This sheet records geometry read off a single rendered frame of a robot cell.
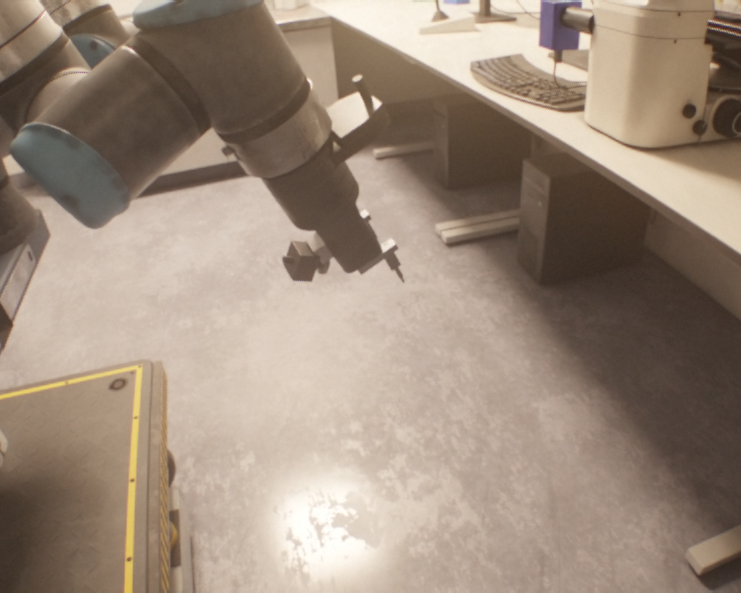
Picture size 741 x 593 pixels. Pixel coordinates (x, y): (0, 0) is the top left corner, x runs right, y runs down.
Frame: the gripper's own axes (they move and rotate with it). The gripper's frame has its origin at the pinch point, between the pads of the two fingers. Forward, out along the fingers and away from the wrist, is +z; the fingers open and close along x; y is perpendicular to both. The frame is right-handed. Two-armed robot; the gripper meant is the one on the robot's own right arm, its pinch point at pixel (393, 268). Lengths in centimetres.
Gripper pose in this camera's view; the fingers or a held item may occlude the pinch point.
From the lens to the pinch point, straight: 65.1
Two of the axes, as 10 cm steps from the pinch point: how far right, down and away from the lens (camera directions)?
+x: 4.3, 5.8, -6.9
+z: 3.9, 5.8, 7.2
